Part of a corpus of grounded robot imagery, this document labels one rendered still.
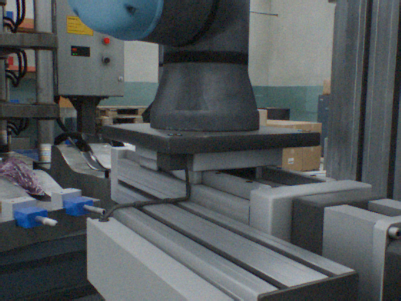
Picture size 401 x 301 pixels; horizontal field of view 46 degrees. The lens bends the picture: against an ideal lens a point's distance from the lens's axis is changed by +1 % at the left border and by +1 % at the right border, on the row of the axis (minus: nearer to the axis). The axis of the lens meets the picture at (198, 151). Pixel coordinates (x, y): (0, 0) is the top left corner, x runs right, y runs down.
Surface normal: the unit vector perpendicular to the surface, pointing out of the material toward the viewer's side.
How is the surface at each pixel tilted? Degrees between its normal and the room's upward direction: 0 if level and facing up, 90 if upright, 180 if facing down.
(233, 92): 72
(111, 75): 90
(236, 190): 90
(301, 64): 90
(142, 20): 138
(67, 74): 90
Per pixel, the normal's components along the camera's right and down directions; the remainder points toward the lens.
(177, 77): -0.57, -0.22
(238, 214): -0.87, 0.04
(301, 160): 0.66, 0.10
